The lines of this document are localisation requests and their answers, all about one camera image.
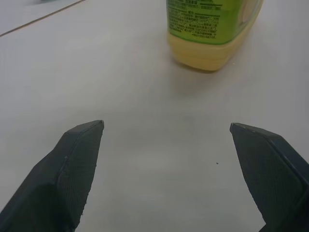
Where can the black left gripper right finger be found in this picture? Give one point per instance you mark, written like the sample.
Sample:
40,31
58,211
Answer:
272,178

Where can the green-labelled yellow drink bottle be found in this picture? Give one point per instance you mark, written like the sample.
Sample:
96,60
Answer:
207,36

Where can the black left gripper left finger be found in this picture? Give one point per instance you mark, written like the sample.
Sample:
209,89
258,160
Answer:
62,183

